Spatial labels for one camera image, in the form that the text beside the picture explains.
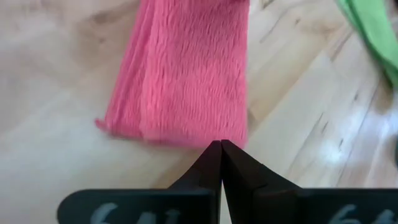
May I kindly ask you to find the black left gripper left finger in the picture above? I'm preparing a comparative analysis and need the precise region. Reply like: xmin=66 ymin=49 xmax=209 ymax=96
xmin=57 ymin=139 xmax=222 ymax=224

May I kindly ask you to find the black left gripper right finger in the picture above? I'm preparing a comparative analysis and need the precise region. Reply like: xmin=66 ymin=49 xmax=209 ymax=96
xmin=221 ymin=139 xmax=398 ymax=224

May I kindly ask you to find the pink microfiber towel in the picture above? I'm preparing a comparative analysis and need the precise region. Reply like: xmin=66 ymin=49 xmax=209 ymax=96
xmin=95 ymin=0 xmax=251 ymax=149

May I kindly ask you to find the green microfiber towel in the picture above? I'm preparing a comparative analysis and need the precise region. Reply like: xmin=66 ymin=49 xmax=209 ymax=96
xmin=334 ymin=0 xmax=398 ymax=90

